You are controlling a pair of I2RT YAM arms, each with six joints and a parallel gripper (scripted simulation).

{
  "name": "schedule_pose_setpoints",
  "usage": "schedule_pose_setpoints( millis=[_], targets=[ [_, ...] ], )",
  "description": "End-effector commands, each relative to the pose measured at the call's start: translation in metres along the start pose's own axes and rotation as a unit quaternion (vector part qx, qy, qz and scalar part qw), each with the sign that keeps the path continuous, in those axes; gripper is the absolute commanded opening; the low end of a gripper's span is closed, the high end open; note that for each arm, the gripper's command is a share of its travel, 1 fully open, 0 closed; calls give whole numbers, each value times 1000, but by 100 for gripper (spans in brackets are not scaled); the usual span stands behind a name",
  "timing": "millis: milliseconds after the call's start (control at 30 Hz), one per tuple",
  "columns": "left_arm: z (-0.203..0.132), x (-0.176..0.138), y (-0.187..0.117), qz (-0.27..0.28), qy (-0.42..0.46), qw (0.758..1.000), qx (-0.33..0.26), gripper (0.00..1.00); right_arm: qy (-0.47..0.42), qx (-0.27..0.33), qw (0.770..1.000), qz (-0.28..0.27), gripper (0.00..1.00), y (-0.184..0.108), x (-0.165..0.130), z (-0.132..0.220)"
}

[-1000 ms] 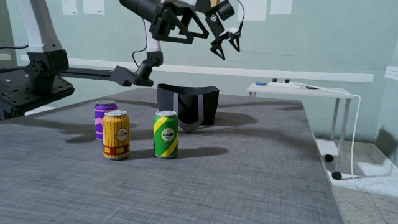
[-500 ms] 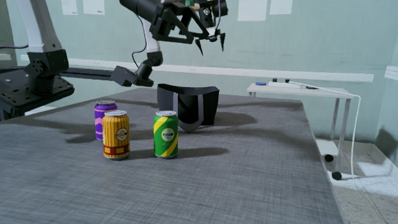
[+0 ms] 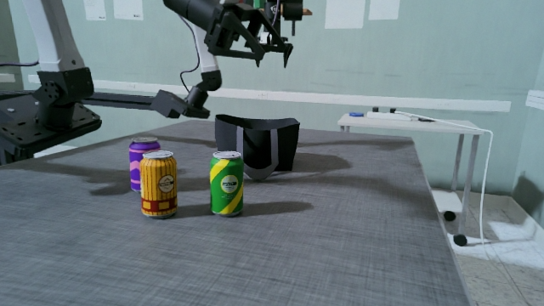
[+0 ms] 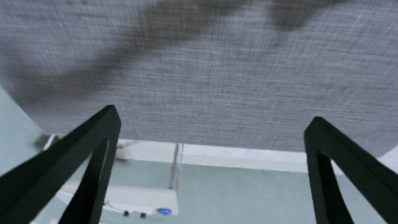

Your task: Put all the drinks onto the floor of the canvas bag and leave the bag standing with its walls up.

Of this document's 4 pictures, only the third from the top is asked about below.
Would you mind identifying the black tote bag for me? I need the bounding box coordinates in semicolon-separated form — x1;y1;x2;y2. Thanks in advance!
214;114;300;180

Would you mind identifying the purple drink can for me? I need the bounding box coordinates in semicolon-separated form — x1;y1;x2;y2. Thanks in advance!
129;137;161;193

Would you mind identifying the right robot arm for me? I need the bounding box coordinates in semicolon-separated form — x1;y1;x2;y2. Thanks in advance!
0;0;100;148

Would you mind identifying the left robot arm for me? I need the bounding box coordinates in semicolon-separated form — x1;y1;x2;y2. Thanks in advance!
171;0;303;114

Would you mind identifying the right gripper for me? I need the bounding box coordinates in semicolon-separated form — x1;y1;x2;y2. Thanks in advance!
187;0;286;60

